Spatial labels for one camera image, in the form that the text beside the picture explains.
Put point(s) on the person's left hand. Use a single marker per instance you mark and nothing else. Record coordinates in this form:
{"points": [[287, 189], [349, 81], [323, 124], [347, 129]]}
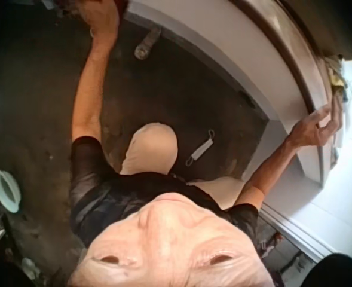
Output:
{"points": [[101, 16]]}

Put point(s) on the person's right hand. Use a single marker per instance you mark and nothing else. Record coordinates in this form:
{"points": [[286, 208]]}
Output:
{"points": [[311, 131]]}

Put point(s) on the grey metal flashlight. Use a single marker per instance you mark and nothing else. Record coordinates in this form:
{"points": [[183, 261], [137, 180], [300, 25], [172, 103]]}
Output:
{"points": [[147, 43]]}

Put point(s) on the heap of crumpled cloths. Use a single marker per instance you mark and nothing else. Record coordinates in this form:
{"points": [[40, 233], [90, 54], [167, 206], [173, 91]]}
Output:
{"points": [[339, 78]]}

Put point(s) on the person's legs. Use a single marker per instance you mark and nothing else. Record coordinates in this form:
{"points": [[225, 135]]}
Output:
{"points": [[151, 146]]}

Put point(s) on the white frame rail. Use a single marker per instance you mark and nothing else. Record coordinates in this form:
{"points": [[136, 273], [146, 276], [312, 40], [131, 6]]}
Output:
{"points": [[295, 230]]}

